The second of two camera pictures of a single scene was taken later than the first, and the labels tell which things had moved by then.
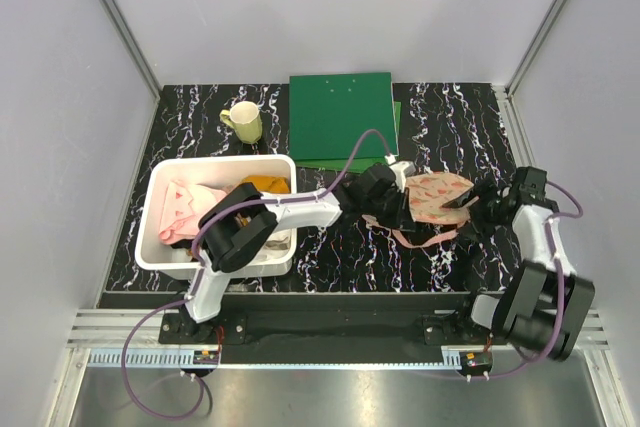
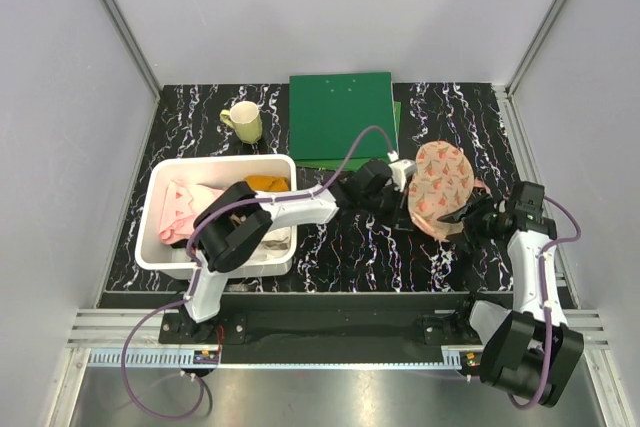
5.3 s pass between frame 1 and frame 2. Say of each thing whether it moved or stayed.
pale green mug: stayed
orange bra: stayed
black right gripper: moved
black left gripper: stayed
